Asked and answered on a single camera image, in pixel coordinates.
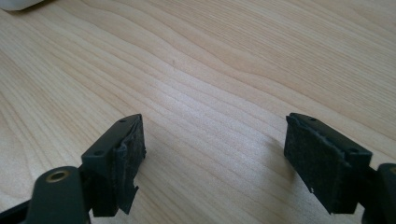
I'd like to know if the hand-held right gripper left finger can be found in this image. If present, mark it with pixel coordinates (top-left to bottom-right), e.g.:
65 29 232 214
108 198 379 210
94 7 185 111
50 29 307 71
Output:
80 113 148 218

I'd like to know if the white object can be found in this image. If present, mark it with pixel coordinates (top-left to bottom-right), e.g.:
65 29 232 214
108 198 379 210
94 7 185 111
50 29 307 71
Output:
0 0 46 12

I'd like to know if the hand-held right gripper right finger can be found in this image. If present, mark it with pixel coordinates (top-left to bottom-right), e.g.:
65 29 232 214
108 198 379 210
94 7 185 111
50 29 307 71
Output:
283 112 374 216

